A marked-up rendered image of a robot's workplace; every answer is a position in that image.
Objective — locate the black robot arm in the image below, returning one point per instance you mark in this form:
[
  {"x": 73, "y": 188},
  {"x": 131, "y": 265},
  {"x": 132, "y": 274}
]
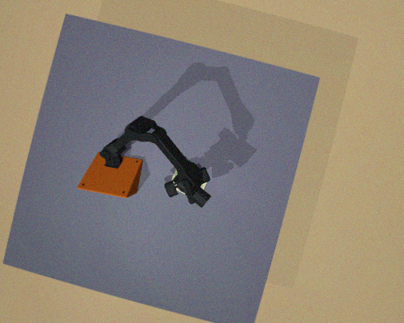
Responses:
[{"x": 189, "y": 177}]

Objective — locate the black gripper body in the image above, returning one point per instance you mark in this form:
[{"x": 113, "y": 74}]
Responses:
[{"x": 171, "y": 187}]

